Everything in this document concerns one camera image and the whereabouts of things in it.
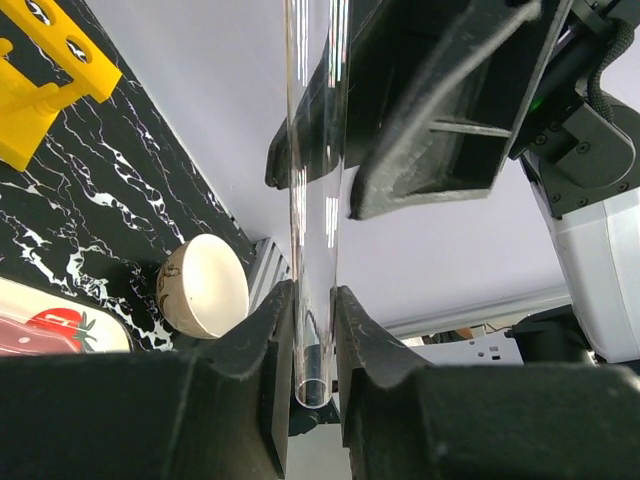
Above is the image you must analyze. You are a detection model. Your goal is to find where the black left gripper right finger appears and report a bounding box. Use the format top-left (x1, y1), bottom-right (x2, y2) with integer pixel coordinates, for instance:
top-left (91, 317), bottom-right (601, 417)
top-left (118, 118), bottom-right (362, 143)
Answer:
top-left (335, 286), bottom-right (639, 479)

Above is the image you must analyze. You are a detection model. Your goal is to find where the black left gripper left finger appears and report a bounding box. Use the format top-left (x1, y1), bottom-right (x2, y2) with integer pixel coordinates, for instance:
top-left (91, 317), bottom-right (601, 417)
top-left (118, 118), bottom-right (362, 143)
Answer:
top-left (1, 281), bottom-right (294, 479)

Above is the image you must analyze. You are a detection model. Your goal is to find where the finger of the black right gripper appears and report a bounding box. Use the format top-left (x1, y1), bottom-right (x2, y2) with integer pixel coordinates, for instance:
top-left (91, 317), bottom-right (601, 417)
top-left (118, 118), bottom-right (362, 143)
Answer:
top-left (347, 1), bottom-right (571, 220)
top-left (263, 0), bottom-right (471, 190)

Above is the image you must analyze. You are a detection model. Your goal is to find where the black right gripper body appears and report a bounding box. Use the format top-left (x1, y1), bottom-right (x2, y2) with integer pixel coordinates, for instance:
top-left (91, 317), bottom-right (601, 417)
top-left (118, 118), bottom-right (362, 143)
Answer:
top-left (509, 1), bottom-right (639, 159)

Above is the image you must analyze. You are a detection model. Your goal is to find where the clear glass test tube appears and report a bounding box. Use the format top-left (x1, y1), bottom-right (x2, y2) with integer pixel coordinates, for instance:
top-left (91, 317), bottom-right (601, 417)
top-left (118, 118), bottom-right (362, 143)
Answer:
top-left (285, 1), bottom-right (351, 409)

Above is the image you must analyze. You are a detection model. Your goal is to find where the yellow test tube rack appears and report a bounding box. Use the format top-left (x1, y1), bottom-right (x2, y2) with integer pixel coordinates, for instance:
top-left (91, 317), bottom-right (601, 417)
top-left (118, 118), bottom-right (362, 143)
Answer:
top-left (1, 1), bottom-right (122, 172)

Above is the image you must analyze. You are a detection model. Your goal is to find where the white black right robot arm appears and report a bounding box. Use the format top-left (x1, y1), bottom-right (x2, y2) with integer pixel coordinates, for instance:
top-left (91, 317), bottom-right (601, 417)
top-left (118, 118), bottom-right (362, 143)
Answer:
top-left (266, 1), bottom-right (639, 363)

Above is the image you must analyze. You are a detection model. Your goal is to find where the cream ceramic bowl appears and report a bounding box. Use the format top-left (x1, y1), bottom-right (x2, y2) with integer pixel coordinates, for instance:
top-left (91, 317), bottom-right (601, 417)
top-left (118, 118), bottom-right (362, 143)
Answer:
top-left (156, 234), bottom-right (250, 340)

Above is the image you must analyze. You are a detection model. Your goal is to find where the strawberry pattern white tray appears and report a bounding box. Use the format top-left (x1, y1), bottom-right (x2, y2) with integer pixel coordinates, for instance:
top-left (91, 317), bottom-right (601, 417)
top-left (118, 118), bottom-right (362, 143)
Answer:
top-left (1, 278), bottom-right (132, 354)

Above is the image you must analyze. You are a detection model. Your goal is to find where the pink polka dot plate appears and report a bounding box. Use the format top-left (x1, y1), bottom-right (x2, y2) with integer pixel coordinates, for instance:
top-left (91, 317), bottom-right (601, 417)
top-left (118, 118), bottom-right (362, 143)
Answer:
top-left (0, 317), bottom-right (81, 356)

